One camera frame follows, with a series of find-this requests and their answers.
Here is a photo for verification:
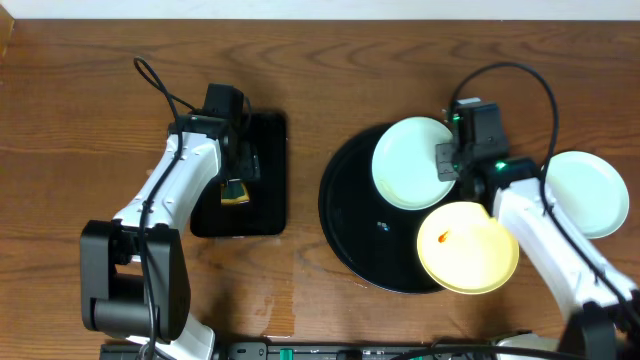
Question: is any light blue plate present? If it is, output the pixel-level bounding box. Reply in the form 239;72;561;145
371;116;454;211
547;151;630;239

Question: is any black round tray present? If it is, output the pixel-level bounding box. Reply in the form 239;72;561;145
319;124;460;293

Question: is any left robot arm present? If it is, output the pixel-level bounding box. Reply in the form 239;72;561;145
80;115;256;359

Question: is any green and yellow sponge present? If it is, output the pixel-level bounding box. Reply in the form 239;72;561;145
220;181;250;206

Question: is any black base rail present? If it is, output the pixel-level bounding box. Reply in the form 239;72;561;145
98;341;601;360

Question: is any yellow plate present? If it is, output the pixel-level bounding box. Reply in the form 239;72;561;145
416;201;520;295

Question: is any black rectangular tray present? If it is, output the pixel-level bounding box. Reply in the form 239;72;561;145
190;112;288;238

